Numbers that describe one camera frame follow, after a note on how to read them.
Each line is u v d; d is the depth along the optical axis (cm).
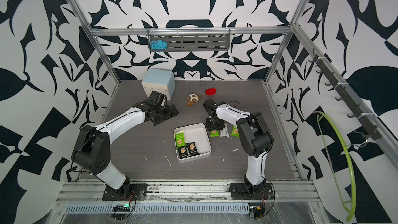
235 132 94
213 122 81
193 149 85
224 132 92
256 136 50
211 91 112
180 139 89
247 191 66
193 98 107
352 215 51
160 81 100
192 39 95
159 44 91
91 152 45
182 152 83
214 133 92
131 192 72
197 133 93
